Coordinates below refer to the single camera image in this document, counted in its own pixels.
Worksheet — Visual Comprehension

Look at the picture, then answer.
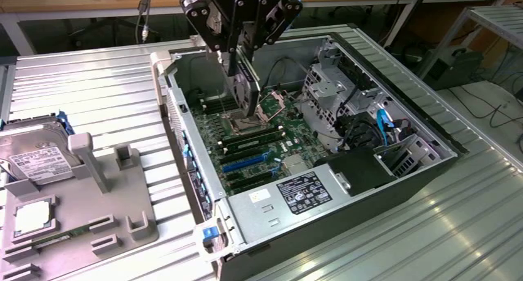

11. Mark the black graphics card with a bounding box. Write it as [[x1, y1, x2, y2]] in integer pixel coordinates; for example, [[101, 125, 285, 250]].
[[215, 20, 262, 119]]

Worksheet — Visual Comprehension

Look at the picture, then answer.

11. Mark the silver drive cage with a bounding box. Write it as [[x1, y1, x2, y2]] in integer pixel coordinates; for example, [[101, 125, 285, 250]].
[[301, 37, 393, 155]]

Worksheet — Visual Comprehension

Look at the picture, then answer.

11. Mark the open socket cover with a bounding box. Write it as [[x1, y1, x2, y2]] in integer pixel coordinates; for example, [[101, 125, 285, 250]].
[[256, 91, 293, 122]]

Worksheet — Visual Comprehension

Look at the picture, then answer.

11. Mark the CPU socket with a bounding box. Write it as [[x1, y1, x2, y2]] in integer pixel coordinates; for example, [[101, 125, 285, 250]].
[[226, 113, 270, 135]]

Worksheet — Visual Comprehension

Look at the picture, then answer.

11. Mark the green motherboard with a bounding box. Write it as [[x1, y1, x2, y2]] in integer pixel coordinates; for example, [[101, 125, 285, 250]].
[[189, 89, 332, 196]]

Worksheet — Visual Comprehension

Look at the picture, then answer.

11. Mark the installed black RAM stick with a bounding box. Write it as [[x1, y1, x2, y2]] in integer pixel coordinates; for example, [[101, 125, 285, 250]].
[[222, 129, 285, 150]]

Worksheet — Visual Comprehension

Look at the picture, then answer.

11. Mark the black expansion slot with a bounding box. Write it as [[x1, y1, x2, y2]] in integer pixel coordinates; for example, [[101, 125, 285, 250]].
[[219, 148, 266, 165]]

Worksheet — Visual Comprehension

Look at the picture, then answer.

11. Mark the grey machine box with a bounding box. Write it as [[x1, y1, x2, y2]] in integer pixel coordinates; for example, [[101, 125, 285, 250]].
[[424, 47, 485, 91]]

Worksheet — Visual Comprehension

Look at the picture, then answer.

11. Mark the blue expansion slot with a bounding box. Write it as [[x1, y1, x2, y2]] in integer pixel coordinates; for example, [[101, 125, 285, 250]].
[[222, 157, 269, 173]]

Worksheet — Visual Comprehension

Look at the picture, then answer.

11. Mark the blue disk caddy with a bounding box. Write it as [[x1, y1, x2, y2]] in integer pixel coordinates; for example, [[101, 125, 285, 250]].
[[0, 110, 77, 137]]

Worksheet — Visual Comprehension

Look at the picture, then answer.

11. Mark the silver chipset heatsink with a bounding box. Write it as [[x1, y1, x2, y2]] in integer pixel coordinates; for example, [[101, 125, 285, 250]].
[[284, 157, 314, 176]]

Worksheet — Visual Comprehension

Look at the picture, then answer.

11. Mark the metal slat side table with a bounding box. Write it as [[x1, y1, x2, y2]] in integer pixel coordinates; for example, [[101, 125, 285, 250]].
[[438, 5, 523, 83]]

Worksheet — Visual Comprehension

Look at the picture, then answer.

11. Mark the silver disk bay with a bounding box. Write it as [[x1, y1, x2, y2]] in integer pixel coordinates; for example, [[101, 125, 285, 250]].
[[373, 133, 458, 178]]

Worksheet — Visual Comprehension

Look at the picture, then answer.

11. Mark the silver hard disk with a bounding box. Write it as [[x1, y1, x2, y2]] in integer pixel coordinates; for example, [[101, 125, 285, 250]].
[[0, 123, 85, 185]]

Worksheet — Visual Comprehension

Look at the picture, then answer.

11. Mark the grey power supply unit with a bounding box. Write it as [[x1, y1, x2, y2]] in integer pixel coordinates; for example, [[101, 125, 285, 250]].
[[226, 164, 356, 245]]

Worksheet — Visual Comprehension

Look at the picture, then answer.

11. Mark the grey parts rack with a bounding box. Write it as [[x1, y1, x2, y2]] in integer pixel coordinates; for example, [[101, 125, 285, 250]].
[[0, 133, 159, 281]]

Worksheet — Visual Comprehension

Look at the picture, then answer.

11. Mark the open black PC case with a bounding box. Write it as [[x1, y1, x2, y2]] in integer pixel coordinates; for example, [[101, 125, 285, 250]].
[[147, 31, 469, 281]]

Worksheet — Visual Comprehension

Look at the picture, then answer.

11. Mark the silver CPU chip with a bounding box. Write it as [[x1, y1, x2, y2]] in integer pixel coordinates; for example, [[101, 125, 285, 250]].
[[13, 201, 51, 233]]

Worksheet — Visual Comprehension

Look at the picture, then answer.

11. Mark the green RAM stick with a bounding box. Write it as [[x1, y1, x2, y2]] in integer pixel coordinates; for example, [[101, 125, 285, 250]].
[[31, 225, 89, 250]]

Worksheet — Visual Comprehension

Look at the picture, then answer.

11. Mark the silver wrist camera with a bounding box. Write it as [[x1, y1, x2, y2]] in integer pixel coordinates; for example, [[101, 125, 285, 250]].
[[205, 11, 223, 34]]

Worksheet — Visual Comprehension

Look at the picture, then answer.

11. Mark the grey hanging cable with plug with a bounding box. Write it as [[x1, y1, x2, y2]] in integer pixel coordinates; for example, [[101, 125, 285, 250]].
[[135, 0, 154, 43]]

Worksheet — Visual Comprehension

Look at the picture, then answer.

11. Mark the black looped case cable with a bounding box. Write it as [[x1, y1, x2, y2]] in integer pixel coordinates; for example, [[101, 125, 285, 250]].
[[261, 57, 305, 89]]

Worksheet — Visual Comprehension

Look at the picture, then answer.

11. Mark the black wire bundle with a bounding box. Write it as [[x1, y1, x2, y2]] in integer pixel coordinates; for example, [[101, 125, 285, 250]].
[[334, 112, 380, 150]]

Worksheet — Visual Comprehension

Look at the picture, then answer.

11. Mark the blue SATA wire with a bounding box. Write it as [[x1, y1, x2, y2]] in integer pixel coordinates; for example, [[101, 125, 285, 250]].
[[377, 108, 394, 147]]

